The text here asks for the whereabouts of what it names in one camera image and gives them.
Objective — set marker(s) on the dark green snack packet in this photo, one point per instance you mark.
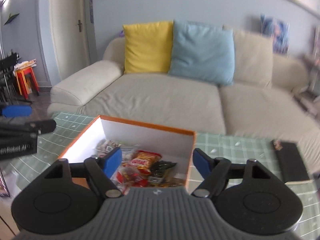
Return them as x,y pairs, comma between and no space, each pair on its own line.
160,171

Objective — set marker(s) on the orange cardboard box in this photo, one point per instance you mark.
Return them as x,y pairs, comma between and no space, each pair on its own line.
173,144

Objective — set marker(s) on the red dried fruit packet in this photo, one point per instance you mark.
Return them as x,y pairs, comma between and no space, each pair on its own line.
126,177

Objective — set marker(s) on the white door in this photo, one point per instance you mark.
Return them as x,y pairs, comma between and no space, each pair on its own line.
69,36

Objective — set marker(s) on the mixed nuts snack packet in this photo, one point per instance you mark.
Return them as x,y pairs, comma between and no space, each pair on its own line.
106,146

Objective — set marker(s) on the yellow cushion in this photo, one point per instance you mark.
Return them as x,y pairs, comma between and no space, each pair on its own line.
148,47

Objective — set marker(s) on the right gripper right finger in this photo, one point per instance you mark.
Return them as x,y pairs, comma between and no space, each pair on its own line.
216,173

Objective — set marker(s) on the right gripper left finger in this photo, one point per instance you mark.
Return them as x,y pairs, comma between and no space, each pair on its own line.
98,173

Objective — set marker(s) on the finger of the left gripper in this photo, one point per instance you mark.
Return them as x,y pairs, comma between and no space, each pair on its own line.
39,127
13,111

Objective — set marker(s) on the black notebook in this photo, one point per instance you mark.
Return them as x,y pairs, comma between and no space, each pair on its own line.
292,168

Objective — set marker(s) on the orange chips bag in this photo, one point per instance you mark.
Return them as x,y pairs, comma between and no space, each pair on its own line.
144,160

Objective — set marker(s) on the patterned blue cushion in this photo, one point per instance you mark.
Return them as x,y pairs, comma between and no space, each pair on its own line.
278,31

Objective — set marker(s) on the orange red stool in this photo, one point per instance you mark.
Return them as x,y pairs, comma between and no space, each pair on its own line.
27,82

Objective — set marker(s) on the beige back cushion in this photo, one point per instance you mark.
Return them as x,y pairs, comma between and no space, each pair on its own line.
253,57

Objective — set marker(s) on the black dining chair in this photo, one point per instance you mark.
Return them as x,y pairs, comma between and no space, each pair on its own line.
7,73

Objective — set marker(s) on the beige sofa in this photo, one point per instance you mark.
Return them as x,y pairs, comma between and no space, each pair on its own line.
246,109

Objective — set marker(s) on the light blue cushion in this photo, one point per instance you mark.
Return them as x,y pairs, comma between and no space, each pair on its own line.
202,52

